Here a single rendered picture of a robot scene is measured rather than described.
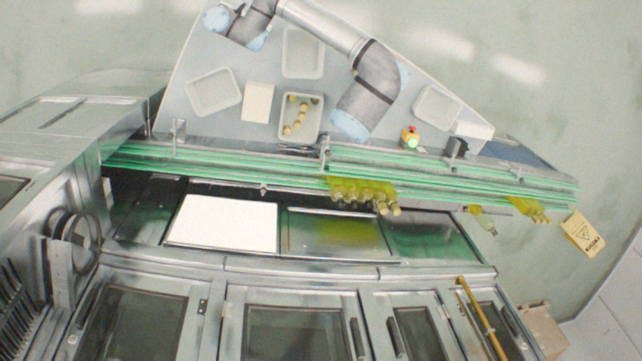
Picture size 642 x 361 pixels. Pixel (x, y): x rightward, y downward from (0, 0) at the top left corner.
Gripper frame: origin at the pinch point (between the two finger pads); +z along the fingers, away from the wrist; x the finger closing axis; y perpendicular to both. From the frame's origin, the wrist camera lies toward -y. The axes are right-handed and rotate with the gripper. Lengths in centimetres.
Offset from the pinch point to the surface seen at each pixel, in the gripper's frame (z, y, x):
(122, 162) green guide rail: -1, 25, 78
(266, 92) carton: 8.7, -23.1, 23.1
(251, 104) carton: 8.7, -19.9, 30.5
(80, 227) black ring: -54, 18, 72
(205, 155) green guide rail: 0, -11, 57
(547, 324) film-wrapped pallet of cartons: 49, -517, 126
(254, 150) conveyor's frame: 6, -30, 48
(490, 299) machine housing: -59, -130, 36
